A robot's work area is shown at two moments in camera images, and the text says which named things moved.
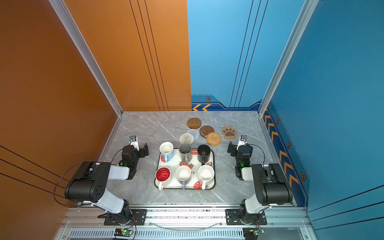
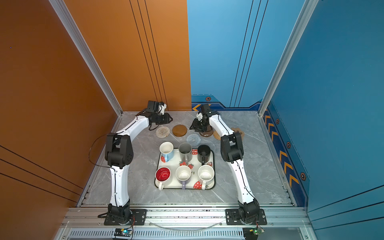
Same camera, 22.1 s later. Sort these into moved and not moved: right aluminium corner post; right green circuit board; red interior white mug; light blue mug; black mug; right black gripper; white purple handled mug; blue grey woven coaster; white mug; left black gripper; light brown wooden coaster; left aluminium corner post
Moved: left black gripper; right black gripper; light brown wooden coaster; blue grey woven coaster
Not moved: black mug; red interior white mug; light blue mug; right green circuit board; white mug; right aluminium corner post; white purple handled mug; left aluminium corner post
